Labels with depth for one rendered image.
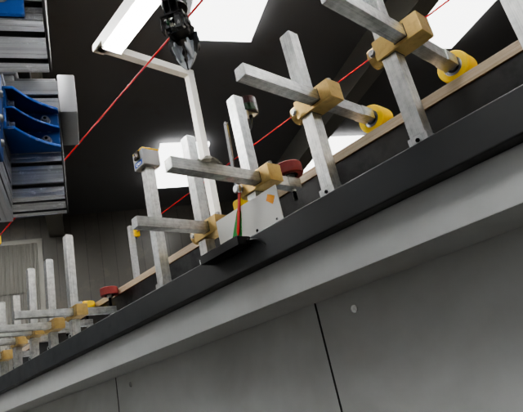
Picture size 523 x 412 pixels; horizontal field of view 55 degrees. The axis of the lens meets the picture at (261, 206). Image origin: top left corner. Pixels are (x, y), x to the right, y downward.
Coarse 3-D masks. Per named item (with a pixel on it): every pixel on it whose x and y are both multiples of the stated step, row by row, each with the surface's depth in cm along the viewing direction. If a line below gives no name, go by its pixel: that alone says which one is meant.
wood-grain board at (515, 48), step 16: (512, 48) 110; (480, 64) 115; (496, 64) 112; (464, 80) 117; (432, 96) 123; (384, 128) 133; (352, 144) 140; (368, 144) 137; (336, 160) 144; (304, 176) 152; (288, 192) 158; (176, 256) 200; (144, 272) 217; (128, 288) 226; (96, 304) 248
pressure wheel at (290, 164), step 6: (282, 162) 143; (288, 162) 143; (294, 162) 143; (300, 162) 145; (282, 168) 143; (288, 168) 142; (294, 168) 142; (300, 168) 143; (282, 174) 143; (288, 174) 145; (294, 174) 146; (300, 174) 146; (294, 192) 143; (294, 198) 143
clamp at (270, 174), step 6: (258, 168) 135; (264, 168) 133; (270, 168) 133; (276, 168) 135; (264, 174) 133; (270, 174) 132; (276, 174) 134; (264, 180) 133; (270, 180) 132; (276, 180) 133; (282, 180) 134; (246, 186) 138; (252, 186) 136; (258, 186) 134; (264, 186) 135; (270, 186) 136; (246, 192) 138; (252, 192) 137; (246, 198) 140
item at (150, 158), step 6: (138, 150) 183; (144, 150) 181; (150, 150) 183; (156, 150) 185; (144, 156) 180; (150, 156) 182; (156, 156) 184; (144, 162) 179; (150, 162) 181; (156, 162) 183; (138, 168) 182; (156, 168) 185
